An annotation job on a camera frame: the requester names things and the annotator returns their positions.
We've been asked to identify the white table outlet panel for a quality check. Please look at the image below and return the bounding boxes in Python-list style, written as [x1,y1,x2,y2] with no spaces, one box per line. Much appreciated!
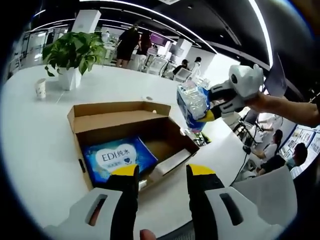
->
[139,95,163,103]

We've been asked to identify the white mesh office chair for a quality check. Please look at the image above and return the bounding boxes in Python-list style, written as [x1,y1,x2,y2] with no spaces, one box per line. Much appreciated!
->
[173,67,192,82]
[149,54,171,76]

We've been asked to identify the black cable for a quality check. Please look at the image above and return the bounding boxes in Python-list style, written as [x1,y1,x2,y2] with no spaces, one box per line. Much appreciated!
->
[234,146,254,181]

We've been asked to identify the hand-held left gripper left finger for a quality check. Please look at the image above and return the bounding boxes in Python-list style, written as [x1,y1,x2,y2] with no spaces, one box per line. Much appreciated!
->
[43,164,140,240]

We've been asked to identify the white blue medicine box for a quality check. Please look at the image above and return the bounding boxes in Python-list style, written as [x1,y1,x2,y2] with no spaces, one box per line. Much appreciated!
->
[152,147,195,177]

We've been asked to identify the long white ceiling light strip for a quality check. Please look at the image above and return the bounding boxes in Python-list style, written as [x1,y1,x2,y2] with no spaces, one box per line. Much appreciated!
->
[248,0,274,67]

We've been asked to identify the person's right hand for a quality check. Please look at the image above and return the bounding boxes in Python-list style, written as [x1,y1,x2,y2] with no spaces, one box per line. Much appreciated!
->
[246,91,275,114]

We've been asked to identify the light grey office chair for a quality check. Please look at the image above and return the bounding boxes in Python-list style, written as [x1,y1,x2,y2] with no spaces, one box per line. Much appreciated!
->
[232,166,298,227]

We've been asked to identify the green potted plant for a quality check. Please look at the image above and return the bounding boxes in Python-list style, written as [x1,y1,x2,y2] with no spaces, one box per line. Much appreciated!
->
[41,31,107,91]

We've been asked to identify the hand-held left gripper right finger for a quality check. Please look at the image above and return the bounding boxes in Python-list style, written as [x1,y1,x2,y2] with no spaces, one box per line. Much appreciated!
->
[185,163,285,240]

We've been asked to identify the white paper cup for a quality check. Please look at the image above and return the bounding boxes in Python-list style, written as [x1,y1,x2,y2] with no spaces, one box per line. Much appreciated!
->
[34,78,48,100]

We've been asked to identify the blue wet wipes soft item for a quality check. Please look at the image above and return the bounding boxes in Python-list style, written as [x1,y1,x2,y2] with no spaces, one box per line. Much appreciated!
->
[82,136,159,183]

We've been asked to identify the brown cardboard shoe box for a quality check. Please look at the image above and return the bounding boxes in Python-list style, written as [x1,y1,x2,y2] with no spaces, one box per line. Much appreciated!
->
[66,101,200,193]

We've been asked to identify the blue framed display board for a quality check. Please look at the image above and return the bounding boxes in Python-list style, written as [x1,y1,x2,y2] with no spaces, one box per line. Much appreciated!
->
[279,124,320,166]

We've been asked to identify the person's left hand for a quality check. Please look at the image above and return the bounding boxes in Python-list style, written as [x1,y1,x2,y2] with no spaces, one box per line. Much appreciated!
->
[139,229,157,240]

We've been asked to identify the blue tissue pack soft item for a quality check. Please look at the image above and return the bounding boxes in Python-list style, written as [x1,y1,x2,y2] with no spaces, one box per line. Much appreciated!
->
[176,80,213,133]

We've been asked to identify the black green packet soft item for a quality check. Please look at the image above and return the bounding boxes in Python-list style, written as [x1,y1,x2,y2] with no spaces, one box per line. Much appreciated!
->
[192,131,213,146]

